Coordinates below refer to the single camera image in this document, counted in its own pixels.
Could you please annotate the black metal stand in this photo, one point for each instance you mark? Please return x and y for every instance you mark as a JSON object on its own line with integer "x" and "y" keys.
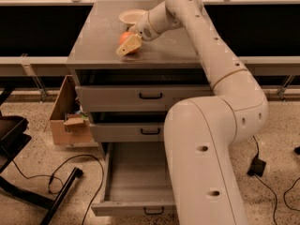
{"x": 41, "y": 166}

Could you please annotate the black power adapter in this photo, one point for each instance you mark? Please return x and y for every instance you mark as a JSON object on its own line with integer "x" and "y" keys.
{"x": 257, "y": 167}

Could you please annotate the orange fruit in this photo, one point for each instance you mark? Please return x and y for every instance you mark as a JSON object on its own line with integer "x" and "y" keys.
{"x": 123, "y": 37}

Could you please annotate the grey drawer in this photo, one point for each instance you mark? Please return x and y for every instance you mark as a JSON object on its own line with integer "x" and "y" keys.
{"x": 136, "y": 181}
{"x": 136, "y": 98}
{"x": 127, "y": 132}

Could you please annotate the grey top drawer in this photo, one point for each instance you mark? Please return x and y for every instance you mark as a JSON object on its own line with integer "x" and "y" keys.
{"x": 136, "y": 98}

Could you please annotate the grey bottom drawer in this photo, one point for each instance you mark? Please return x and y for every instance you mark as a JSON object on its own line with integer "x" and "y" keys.
{"x": 136, "y": 181}

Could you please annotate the grey middle drawer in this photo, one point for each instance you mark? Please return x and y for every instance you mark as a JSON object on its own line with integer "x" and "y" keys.
{"x": 127, "y": 132}

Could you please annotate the cardboard box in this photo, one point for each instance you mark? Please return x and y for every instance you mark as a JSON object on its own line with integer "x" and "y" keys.
{"x": 68, "y": 125}

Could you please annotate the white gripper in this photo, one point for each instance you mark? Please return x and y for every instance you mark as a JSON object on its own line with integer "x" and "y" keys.
{"x": 142, "y": 27}

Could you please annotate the grey drawer cabinet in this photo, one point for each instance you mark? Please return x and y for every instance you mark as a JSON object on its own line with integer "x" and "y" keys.
{"x": 167, "y": 60}

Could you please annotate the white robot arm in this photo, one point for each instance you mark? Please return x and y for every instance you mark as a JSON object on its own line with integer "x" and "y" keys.
{"x": 199, "y": 131}

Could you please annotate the white paper bowl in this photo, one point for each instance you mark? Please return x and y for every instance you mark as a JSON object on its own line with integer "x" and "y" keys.
{"x": 129, "y": 17}

